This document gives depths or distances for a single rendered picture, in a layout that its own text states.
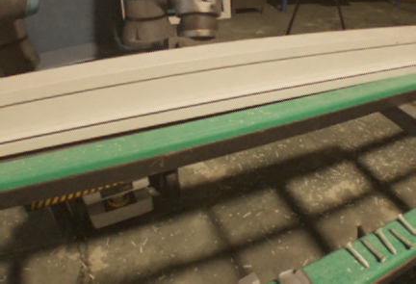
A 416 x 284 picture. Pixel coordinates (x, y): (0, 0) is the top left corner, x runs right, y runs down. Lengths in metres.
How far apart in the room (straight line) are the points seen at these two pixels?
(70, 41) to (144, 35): 0.28
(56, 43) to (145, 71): 0.82
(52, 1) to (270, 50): 0.85
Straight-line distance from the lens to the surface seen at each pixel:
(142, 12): 1.03
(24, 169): 0.37
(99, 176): 0.36
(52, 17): 1.14
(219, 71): 0.40
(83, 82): 0.37
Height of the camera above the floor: 1.08
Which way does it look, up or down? 34 degrees down
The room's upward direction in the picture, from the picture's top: straight up
